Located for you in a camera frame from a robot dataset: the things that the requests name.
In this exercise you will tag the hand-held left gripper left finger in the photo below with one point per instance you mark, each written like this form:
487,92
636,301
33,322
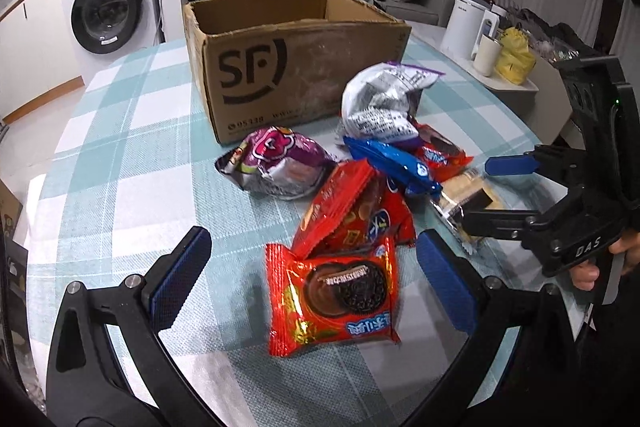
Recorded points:
180,279

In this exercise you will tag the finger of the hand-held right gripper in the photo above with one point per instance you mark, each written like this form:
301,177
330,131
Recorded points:
495,223
505,165

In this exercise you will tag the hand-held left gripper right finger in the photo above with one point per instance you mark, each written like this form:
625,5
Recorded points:
445,279

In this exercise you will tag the clear cracker packet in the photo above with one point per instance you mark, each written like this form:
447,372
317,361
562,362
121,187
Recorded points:
465,192

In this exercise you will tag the red cookie packet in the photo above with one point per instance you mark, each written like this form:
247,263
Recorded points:
395,217
335,202
300,322
445,157

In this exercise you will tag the blue cookie packet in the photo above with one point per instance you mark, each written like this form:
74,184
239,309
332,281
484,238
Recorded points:
390,157

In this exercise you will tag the silver purple snack bag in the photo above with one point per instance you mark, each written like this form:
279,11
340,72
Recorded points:
380,107

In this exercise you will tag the pink purple snack bag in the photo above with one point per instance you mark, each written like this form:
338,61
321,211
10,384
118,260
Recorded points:
280,152

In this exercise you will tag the brown cardboard box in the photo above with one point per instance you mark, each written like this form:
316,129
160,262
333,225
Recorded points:
310,72

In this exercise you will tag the person's right hand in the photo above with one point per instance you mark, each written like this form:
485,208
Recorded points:
584,277

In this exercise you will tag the yellow bag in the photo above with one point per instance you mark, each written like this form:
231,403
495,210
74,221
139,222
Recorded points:
515,57

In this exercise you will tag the white cup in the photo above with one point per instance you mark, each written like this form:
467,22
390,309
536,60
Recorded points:
486,57

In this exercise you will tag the white kettle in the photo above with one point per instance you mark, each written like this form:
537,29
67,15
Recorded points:
462,27

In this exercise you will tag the teal checked tablecloth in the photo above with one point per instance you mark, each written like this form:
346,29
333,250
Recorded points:
125,132

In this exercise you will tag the white kitchen counter cabinet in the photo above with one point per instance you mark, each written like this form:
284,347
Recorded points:
35,37

